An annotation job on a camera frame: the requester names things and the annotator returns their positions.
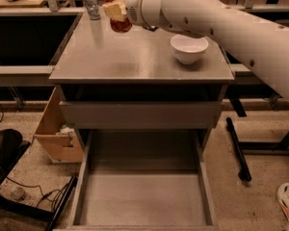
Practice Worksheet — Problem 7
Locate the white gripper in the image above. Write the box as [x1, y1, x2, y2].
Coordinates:
[102, 0, 166, 27]

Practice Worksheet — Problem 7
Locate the red coke can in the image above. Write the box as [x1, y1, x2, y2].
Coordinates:
[104, 0, 133, 34]

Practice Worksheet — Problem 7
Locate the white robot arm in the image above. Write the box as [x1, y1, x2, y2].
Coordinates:
[102, 0, 289, 102]

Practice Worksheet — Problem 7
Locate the grey drawer cabinet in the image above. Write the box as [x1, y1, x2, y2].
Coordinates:
[50, 13, 233, 143]

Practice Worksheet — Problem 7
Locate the grey top drawer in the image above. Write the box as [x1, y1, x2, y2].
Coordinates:
[60, 101, 222, 129]

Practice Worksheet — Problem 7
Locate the open grey middle drawer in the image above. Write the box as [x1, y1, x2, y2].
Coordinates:
[55, 130, 220, 231]

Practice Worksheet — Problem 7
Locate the clear plastic water bottle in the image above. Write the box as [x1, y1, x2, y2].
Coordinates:
[84, 0, 100, 20]

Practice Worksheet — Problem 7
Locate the dark snack bar wrapper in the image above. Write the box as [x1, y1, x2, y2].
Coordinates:
[143, 26, 158, 32]

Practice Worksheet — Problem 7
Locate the white ceramic bowl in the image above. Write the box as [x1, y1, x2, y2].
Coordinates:
[171, 35, 209, 64]

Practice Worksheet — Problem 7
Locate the cardboard box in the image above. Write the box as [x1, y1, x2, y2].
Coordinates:
[34, 88, 83, 163]

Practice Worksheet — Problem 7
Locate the dark bag on floor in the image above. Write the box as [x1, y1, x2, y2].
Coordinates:
[0, 129, 23, 174]

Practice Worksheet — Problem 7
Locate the black pole on floor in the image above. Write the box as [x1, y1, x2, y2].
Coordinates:
[226, 117, 251, 182]

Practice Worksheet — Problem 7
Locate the white sneaker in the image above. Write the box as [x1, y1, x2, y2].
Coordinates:
[276, 183, 289, 221]

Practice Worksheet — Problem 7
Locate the black cable on floor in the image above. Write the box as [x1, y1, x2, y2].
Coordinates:
[6, 176, 70, 212]

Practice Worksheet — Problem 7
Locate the black frame on floor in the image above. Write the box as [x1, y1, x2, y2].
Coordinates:
[0, 141, 78, 231]

